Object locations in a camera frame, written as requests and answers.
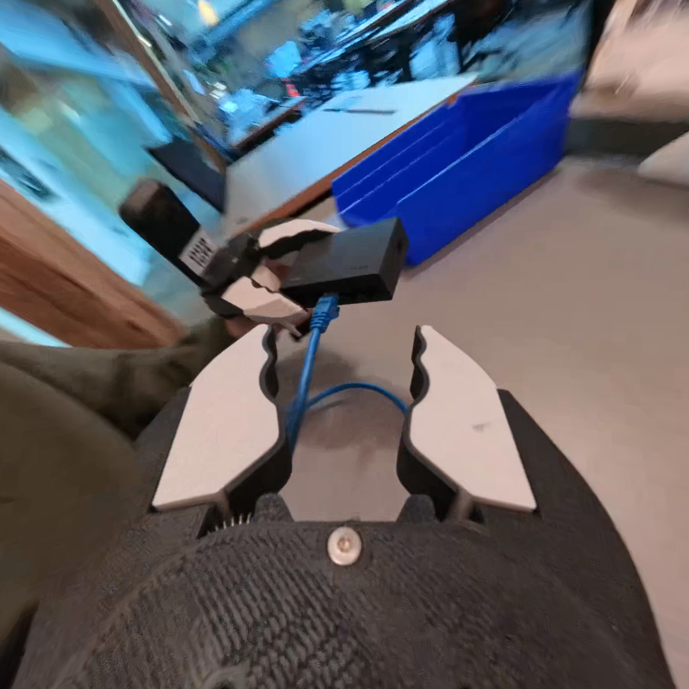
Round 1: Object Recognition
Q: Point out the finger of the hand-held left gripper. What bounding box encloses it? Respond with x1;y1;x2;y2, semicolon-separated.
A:
258;219;341;259
223;268;312;327

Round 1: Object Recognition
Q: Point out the grey work table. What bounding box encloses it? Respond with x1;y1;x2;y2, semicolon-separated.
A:
223;72;480;233

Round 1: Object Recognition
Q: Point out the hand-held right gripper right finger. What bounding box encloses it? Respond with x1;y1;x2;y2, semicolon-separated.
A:
398;324;538;518

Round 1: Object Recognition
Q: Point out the person's olive clothing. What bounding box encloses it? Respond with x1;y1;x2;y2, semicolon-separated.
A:
0;366;158;664

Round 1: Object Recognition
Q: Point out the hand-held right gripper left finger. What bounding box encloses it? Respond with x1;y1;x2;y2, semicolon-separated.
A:
152;325;292;518

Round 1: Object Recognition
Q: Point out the blue ethernet cable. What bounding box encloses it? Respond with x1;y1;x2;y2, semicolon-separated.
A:
284;293;411;450

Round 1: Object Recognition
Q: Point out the black network switch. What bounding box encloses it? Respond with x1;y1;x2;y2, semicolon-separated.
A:
280;217;410;307

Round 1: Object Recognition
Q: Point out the person's left hand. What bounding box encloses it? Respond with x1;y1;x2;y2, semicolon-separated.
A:
263;257;296;294

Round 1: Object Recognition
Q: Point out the wooden post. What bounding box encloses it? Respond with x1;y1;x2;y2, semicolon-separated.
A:
0;180;187;348

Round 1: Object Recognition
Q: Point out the blue plastic bin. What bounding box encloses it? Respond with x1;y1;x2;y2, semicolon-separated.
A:
331;70;585;268

